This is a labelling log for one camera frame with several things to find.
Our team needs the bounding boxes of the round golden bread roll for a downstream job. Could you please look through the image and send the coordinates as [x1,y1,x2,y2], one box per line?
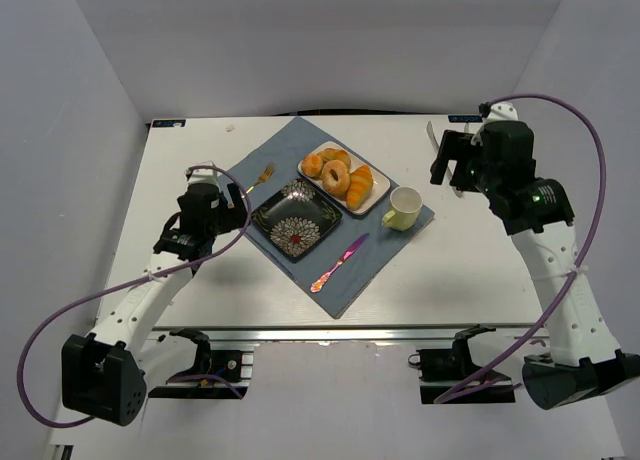
[300,153,324,178]

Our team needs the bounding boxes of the black floral square plate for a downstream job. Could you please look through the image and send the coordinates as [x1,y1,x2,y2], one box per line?
[252,177,342,262]

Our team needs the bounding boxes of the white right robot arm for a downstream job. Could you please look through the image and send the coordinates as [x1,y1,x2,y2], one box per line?
[430,97,639,410]

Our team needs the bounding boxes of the left black table clamp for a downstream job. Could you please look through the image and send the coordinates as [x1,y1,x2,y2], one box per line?
[139,328,253,400]

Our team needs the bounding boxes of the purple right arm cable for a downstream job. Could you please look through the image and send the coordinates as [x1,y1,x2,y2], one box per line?
[433,93,608,405]

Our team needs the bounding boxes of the pale yellow mug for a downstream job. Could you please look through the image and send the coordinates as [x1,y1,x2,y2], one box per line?
[381,186,423,232]

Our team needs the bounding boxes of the gold ornate fork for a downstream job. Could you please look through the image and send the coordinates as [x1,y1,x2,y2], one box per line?
[244,162,275,197]

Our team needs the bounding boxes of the right black table clamp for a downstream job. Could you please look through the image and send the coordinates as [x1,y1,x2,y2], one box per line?
[407,325,516,405]

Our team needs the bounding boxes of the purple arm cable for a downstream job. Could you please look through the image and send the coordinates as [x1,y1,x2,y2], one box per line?
[17,164,254,428]
[433,93,608,405]

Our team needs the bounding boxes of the blue cloth placemat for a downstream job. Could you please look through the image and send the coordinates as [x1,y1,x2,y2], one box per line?
[231,117,434,318]

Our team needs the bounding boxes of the white rectangular bread tray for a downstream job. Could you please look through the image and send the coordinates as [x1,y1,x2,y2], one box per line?
[297,141,391,216]

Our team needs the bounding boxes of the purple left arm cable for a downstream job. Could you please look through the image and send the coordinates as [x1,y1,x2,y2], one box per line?
[17,164,254,428]

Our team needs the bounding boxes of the brown bread roll behind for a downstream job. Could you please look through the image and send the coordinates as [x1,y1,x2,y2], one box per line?
[318,148,351,169]

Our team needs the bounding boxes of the aluminium table front rail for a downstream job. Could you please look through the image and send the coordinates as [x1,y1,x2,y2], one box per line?
[149,322,549,347]

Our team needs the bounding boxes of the sugared ring donut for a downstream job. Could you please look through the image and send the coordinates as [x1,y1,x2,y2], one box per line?
[321,160,351,197]

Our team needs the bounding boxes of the pink iridescent knife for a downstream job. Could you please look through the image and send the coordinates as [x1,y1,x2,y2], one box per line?
[310,233,369,293]

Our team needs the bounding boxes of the orange striped croissant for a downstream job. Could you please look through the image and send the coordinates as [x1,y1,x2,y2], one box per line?
[346,165,373,211]

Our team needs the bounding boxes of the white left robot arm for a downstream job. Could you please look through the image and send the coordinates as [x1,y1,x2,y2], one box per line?
[61,163,247,426]

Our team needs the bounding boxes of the black table clamp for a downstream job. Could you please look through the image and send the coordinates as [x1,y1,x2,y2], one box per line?
[139,328,253,400]
[407,325,516,405]

